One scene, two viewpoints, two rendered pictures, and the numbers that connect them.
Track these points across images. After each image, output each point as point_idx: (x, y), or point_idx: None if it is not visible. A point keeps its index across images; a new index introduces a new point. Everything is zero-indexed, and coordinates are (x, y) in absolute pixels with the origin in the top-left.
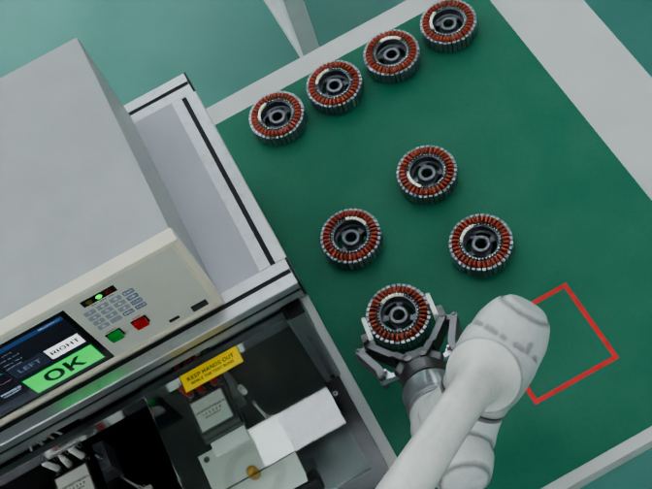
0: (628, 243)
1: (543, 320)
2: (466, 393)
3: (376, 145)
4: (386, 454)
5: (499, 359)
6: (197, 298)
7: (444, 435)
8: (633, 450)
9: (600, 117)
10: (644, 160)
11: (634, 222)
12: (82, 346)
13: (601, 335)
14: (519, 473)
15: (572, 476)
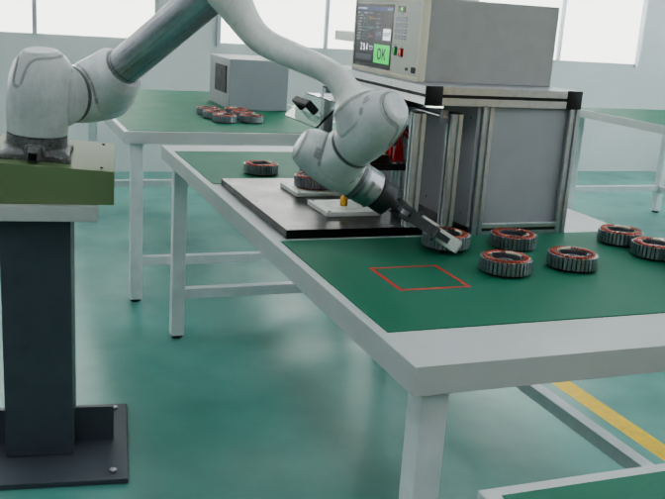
0: (509, 307)
1: (384, 104)
2: (333, 61)
3: (603, 259)
4: (346, 238)
5: (358, 88)
6: (414, 62)
7: (310, 50)
8: (321, 284)
9: (648, 318)
10: (601, 325)
11: (529, 311)
12: (388, 44)
13: (421, 288)
14: (318, 258)
15: (309, 269)
